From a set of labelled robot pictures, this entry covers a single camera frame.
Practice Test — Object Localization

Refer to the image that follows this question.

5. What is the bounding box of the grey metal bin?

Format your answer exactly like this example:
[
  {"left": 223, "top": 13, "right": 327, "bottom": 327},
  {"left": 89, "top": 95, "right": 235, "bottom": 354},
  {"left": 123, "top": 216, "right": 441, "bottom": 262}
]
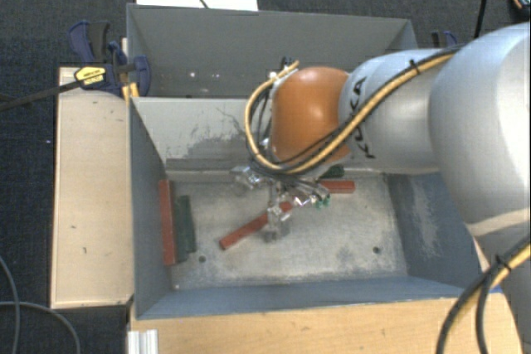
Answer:
[{"left": 125, "top": 2, "right": 495, "bottom": 322}]

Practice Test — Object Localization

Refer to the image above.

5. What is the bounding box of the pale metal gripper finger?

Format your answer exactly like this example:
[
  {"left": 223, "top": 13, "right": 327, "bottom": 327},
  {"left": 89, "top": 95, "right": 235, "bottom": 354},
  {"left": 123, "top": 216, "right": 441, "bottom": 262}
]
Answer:
[
  {"left": 264, "top": 207, "right": 279, "bottom": 243},
  {"left": 276, "top": 209, "right": 293, "bottom": 238}
]

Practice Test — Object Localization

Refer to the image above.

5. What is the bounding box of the pale wood flat board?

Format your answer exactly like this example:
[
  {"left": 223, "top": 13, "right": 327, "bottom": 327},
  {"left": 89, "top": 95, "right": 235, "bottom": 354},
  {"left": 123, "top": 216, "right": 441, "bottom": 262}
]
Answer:
[{"left": 49, "top": 65, "right": 135, "bottom": 309}]

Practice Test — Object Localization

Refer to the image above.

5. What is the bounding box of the red-brown flat block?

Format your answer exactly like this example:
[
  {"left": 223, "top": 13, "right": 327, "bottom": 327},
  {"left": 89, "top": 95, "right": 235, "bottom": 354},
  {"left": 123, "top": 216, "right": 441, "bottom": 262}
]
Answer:
[
  {"left": 158, "top": 178, "right": 178, "bottom": 267},
  {"left": 318, "top": 179, "right": 357, "bottom": 195},
  {"left": 218, "top": 201, "right": 294, "bottom": 251}
]

